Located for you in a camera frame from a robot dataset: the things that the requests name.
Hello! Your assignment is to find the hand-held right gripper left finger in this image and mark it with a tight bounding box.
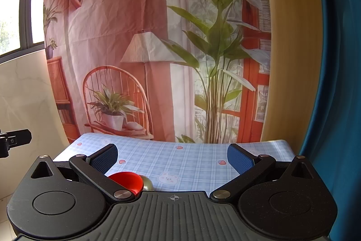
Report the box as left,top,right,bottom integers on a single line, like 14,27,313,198
28,143,137,202

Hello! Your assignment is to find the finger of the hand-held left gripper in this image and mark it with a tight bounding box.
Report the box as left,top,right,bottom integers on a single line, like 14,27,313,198
6,129,32,146

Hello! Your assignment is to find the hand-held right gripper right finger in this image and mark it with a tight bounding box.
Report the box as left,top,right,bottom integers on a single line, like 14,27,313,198
210,143,315,201

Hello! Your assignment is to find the red bowl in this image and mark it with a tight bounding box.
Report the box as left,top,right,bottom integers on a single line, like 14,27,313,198
108,172,143,197

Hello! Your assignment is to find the light green plate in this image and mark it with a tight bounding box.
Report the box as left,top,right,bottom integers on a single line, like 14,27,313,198
140,175,155,192

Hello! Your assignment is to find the blue plaid tablecloth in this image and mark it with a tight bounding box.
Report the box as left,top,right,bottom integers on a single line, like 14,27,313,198
53,133,297,194

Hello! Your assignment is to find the blue curtain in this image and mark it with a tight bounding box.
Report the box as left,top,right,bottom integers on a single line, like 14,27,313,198
298,0,361,241

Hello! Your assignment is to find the printed backdrop cloth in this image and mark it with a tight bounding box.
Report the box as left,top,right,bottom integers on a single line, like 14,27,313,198
42,0,273,145

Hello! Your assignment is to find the window frame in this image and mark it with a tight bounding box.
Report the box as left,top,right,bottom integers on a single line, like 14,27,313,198
0,0,61,64

